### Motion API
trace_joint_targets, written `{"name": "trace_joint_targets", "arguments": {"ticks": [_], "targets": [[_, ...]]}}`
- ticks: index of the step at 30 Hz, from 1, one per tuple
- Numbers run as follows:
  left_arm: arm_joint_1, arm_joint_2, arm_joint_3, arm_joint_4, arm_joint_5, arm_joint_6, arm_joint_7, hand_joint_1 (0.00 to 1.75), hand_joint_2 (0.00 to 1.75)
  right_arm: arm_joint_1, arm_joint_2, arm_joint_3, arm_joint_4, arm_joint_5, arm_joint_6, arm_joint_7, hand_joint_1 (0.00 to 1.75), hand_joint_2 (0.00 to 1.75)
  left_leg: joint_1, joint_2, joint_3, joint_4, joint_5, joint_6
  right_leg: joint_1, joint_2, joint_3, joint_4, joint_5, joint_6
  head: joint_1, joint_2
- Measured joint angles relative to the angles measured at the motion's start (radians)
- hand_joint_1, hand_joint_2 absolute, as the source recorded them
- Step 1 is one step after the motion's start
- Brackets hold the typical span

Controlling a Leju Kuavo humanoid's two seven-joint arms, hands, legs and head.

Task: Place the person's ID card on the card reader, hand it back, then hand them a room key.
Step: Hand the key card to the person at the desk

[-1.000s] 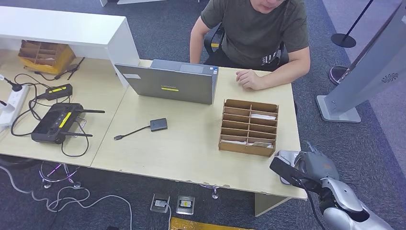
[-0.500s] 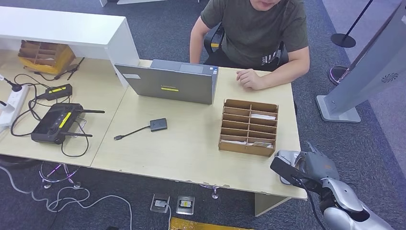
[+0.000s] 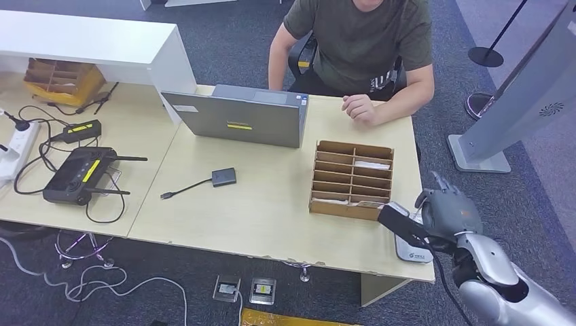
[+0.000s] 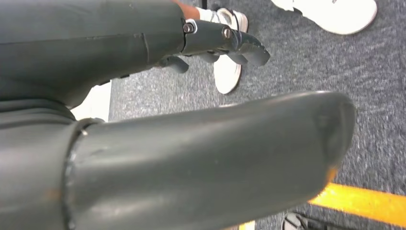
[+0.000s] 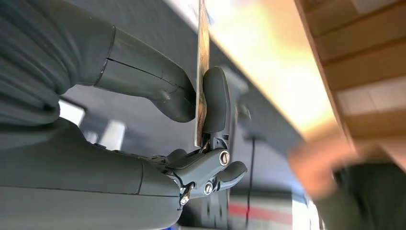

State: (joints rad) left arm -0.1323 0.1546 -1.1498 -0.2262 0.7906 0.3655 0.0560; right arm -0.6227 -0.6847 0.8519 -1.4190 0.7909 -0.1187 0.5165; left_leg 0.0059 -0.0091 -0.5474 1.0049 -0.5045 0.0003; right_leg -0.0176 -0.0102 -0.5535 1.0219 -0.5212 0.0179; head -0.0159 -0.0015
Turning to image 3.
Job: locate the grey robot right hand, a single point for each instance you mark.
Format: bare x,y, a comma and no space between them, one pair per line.
450,213

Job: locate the person's left hand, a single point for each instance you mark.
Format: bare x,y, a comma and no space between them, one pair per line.
362,109

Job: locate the brown room key card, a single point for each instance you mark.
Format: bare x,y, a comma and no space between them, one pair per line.
371,204

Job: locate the person's right forearm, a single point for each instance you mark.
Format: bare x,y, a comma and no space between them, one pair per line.
279,63

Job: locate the person's left forearm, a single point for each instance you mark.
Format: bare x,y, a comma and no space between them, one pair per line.
409,96

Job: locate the grey card reader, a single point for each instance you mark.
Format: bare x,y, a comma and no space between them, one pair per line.
414,256

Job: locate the person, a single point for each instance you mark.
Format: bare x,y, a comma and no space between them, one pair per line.
360,40

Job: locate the wooden card organizer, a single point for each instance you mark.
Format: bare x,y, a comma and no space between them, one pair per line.
346,210

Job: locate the beige desk leg panel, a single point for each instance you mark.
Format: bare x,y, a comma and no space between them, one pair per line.
377,289

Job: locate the round stanchion base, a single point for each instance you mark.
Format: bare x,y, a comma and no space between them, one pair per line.
476,106

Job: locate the grey kiosk stand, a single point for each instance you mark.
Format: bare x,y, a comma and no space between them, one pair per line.
517,117

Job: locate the grey laptop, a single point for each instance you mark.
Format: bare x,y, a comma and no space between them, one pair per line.
236,118

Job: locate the black stanchion with pole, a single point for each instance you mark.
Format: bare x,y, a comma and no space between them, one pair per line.
486,57

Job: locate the black USB adapter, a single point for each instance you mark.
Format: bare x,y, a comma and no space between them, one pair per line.
223,177

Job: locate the chrome desk foot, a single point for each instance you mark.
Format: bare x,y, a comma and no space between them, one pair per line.
305,275

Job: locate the yellow package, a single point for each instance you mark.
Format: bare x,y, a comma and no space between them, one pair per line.
294,319

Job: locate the metal floor socket yellow label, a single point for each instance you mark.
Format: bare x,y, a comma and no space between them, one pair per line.
262,291

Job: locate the white desk shelf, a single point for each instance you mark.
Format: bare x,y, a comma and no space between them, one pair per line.
90,41

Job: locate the black power adapter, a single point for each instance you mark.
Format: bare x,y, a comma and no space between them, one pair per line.
82,130

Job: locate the black remote controller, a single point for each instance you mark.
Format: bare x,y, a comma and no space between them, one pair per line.
75,174

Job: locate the chrome chair base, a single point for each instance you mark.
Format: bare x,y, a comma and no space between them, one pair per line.
108,262

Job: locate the wooden organizer with yellow wrap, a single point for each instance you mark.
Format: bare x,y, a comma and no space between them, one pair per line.
65,80

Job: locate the black plug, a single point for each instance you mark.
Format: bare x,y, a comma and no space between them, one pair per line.
20,123

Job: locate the white power strip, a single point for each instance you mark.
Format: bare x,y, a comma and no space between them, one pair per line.
19,147

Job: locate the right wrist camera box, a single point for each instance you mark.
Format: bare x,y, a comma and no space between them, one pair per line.
400,225

